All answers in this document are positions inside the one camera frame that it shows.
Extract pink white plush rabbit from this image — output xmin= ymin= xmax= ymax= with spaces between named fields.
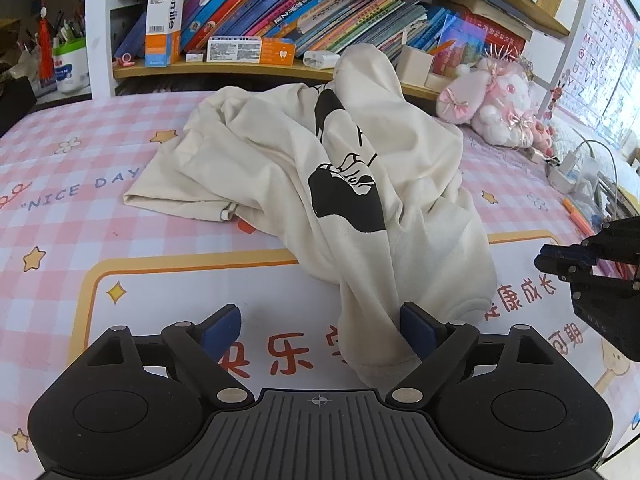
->
xmin=436 ymin=55 xmax=538 ymax=148

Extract white jar with green lid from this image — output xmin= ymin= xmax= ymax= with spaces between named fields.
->
xmin=52 ymin=40 xmax=91 ymax=93

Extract orange marker pen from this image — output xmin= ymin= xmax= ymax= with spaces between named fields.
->
xmin=562 ymin=197 xmax=596 ymax=236

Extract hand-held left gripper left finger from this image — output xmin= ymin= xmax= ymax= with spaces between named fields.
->
xmin=85 ymin=304 xmax=254 ymax=409

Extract cream printed t-shirt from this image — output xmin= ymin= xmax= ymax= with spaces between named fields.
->
xmin=122 ymin=44 xmax=498 ymax=391

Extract bunch of pens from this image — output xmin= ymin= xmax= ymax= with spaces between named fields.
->
xmin=50 ymin=7 xmax=86 ymax=46

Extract flat white orange box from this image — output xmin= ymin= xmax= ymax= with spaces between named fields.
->
xmin=206 ymin=36 xmax=296 ymax=66

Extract bug wall sticker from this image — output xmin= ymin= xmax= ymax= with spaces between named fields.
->
xmin=549 ymin=70 xmax=576 ymax=126

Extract pink checkered printed desk mat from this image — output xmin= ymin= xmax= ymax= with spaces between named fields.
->
xmin=0 ymin=80 xmax=640 ymax=471

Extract row of colourful books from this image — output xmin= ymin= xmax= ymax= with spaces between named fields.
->
xmin=115 ymin=0 xmax=531 ymax=76

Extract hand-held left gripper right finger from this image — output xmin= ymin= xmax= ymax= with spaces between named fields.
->
xmin=387 ymin=301 xmax=556 ymax=408

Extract red tassel ornament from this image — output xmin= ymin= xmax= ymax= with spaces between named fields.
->
xmin=39 ymin=0 xmax=56 ymax=86

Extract cream pen holder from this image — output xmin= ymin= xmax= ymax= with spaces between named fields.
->
xmin=397 ymin=45 xmax=435 ymax=86

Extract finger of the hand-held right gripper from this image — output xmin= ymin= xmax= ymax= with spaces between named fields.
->
xmin=534 ymin=217 xmax=640 ymax=281
xmin=570 ymin=279 xmax=640 ymax=312

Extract white and wooden bookshelf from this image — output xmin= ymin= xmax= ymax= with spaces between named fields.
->
xmin=85 ymin=0 xmax=601 ymax=106

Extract small pink plush toy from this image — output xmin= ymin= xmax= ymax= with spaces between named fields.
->
xmin=530 ymin=120 xmax=556 ymax=156

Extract alphabet wall poster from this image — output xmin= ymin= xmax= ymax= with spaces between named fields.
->
xmin=560 ymin=0 xmax=640 ymax=131

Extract tall white orange box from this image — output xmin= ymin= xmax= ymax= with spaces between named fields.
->
xmin=145 ymin=0 xmax=187 ymax=67

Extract white quilted cloth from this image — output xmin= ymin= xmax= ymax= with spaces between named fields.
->
xmin=552 ymin=120 xmax=616 ymax=161

